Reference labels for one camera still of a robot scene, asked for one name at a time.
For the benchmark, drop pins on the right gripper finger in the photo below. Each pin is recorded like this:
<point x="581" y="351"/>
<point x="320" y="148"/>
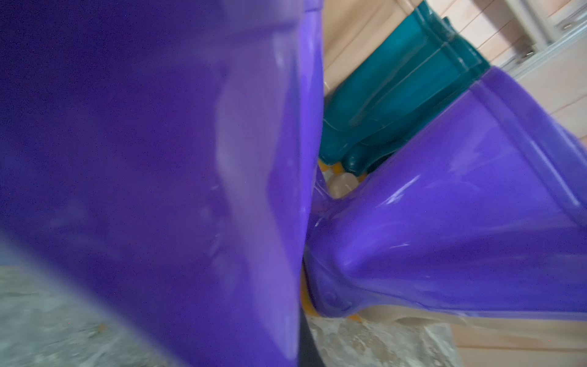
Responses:
<point x="308" y="354"/>

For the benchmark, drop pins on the large purple boot front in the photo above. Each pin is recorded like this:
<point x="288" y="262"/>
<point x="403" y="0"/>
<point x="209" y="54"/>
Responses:
<point x="480" y="214"/>

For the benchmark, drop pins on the large beige boot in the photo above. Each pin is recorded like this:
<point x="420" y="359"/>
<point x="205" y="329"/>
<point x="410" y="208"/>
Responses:
<point x="490" y="333"/>

